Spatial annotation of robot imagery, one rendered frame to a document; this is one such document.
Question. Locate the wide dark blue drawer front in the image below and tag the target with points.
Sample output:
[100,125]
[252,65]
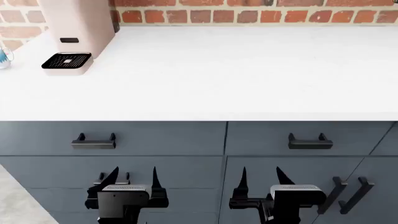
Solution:
[140,137]
[264,137]

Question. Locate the deep dark blue drawer front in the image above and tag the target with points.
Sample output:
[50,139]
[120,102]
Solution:
[62,171]

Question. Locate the grey-topped wrist camera box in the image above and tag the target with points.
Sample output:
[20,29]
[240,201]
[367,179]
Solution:
[298,192]
[127,187]

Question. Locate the grey-topped left wrist camera box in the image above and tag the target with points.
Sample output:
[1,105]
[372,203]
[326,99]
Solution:
[127,187]

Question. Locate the pink coffee machine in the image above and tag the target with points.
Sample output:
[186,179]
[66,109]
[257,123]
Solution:
[77,25]

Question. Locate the white mug with blue pattern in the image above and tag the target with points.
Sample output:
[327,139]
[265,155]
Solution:
[4,57]

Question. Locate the grey-topped right wrist camera box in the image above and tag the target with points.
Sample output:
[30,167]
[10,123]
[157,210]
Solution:
[298,192]

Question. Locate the black drip tray grate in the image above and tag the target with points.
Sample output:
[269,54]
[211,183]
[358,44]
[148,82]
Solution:
[66,60]

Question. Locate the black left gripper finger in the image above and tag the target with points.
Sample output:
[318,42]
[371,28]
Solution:
[101,184]
[157,189]

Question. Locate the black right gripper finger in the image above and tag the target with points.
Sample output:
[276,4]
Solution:
[284,178]
[241,193]

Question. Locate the dark blue cabinet door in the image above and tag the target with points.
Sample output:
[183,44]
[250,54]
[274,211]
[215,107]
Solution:
[382,168]
[261,170]

